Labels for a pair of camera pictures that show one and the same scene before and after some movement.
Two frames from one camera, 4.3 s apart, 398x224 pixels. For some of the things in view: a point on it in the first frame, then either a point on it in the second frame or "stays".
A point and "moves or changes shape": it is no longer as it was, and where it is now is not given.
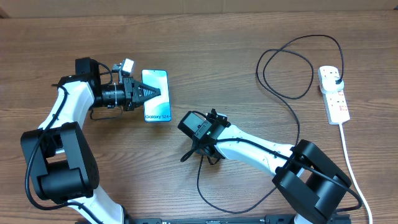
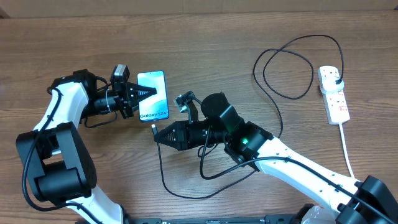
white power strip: (335, 102) stays
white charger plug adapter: (329, 85) stays
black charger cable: (222, 210) → (193, 197)
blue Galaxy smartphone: (157, 109) moves or changes shape
